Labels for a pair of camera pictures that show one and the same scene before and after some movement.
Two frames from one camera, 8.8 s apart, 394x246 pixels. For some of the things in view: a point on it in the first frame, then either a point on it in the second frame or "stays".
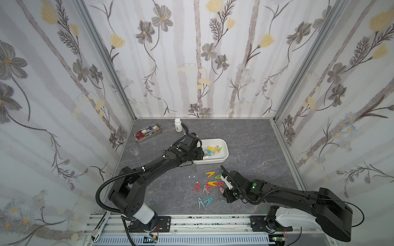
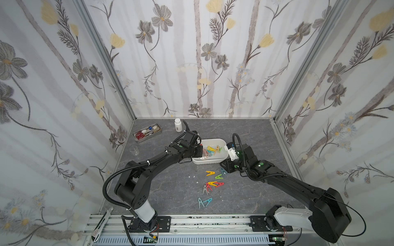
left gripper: [201, 155] stays
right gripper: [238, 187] -> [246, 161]
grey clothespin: [204, 189] stays
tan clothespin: [217, 148] stays
